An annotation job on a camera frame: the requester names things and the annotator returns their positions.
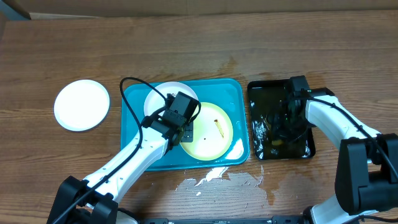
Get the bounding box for green yellow sponge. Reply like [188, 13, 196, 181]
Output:
[271, 139, 284, 146]

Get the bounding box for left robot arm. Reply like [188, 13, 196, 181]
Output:
[47, 116, 195, 223]

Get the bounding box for blue plastic tray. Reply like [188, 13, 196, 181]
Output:
[120, 78, 250, 171]

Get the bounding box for yellow plate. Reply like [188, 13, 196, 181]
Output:
[180, 102, 233, 161]

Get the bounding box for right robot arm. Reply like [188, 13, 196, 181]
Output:
[269, 88, 397, 223]

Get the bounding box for black tray with water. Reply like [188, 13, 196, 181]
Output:
[247, 80, 316, 161]

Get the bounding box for large white plate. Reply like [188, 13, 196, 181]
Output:
[53, 80, 110, 132]

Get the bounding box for small white plate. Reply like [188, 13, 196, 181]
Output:
[144, 82, 198, 116]

